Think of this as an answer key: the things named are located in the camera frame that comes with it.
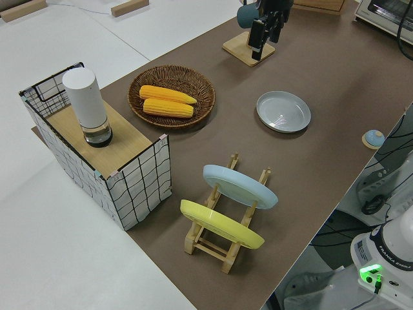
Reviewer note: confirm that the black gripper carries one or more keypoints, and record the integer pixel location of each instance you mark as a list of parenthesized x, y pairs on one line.
[(274, 6)]

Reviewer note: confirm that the yellow plate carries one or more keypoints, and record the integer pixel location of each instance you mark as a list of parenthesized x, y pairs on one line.
[(219, 223)]

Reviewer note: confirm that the teal blue mug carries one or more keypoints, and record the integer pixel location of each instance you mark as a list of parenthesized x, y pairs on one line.
[(246, 16)]

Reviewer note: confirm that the wooden mug tree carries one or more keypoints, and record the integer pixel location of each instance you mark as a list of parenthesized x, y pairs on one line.
[(238, 45)]

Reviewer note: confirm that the white toaster oven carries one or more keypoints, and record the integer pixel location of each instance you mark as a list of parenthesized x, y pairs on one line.
[(380, 13)]

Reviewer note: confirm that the light blue plate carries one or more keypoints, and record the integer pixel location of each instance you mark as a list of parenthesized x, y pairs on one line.
[(238, 185)]

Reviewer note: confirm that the wooden plate rack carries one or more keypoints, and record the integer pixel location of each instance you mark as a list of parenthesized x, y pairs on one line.
[(231, 260)]

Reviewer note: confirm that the blue call bell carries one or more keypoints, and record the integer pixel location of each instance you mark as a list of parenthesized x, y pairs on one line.
[(373, 137)]

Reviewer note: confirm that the round wicker basket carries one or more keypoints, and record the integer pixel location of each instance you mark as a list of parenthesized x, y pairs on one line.
[(171, 76)]

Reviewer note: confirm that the small wooden block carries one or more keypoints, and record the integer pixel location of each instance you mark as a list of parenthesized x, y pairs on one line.
[(129, 8)]

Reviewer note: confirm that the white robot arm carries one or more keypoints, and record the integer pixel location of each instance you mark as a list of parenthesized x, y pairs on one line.
[(397, 239)]

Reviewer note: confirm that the gray ceramic plate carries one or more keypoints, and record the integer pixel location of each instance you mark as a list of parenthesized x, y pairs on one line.
[(284, 111)]

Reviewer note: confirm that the yellow corn cob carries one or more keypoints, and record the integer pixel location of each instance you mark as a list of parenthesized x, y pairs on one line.
[(164, 93), (167, 108)]

